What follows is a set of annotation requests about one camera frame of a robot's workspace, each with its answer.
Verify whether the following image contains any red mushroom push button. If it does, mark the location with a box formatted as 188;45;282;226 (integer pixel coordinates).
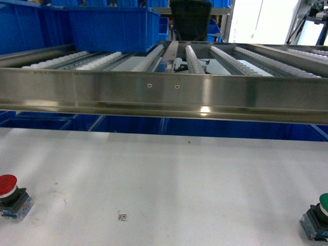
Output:
1;174;34;221

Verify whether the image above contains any stainless steel roller shelf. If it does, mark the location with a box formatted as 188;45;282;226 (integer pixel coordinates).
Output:
1;41;327;125

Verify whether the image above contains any large blue bin on shelf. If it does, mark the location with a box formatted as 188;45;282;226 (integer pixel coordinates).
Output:
64;7;160;53

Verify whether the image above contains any small QR code sticker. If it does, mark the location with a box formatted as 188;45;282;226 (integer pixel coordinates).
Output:
118;210;129;221

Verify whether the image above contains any blue bin far left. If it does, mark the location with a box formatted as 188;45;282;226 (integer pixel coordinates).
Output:
1;1;74;55

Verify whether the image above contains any green mushroom push button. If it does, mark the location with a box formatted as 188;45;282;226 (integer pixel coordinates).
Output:
300;193;327;242

